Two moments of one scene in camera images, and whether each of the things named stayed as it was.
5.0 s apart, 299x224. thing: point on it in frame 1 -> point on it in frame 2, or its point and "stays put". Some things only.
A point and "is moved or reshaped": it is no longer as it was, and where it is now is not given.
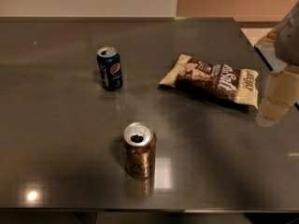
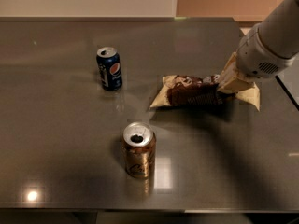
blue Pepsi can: x=110 y=68 stays put
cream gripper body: x=288 y=42 -> x=257 y=56
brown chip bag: x=220 y=81 is moved or reshaped
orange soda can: x=139 y=140 stays put
